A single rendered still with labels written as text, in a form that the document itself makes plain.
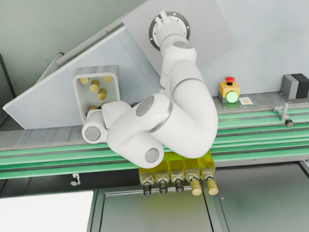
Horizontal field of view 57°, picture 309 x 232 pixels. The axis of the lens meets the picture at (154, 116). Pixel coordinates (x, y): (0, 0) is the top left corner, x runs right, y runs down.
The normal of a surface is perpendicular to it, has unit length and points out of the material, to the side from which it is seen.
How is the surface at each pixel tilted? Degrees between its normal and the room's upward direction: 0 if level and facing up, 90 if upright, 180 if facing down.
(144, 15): 3
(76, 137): 90
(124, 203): 90
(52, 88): 0
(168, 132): 3
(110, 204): 90
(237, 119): 90
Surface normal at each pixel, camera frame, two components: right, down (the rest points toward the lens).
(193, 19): 0.07, 0.56
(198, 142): 0.36, 0.22
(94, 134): 0.04, 0.28
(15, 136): -0.07, -0.85
